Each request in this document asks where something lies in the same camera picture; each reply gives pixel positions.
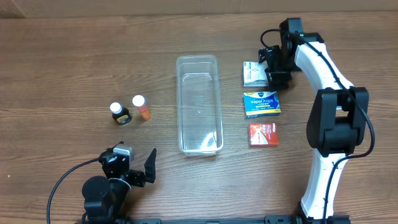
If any white medicine box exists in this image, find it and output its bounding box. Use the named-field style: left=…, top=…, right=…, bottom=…
left=243, top=61, right=268, bottom=87

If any blue VapoDrops box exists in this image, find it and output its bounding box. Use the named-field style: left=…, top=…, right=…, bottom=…
left=243, top=91, right=281, bottom=118

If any dark brown syrup bottle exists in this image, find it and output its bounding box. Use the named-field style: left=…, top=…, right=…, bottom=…
left=109, top=102, right=132, bottom=126

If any red medicine box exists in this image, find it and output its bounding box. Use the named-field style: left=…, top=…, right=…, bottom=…
left=249, top=123, right=279, bottom=147

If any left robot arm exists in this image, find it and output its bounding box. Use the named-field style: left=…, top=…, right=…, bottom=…
left=82, top=141, right=157, bottom=223

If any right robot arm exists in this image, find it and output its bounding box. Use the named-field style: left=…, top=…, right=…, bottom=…
left=259, top=17, right=375, bottom=224

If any clear plastic container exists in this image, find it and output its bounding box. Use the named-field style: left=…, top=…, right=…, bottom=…
left=176, top=55, right=223, bottom=156

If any orange pill bottle white cap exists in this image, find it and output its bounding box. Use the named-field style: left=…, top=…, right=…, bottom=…
left=132, top=95, right=151, bottom=120

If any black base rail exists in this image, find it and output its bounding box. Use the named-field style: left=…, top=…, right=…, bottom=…
left=76, top=214, right=352, bottom=224

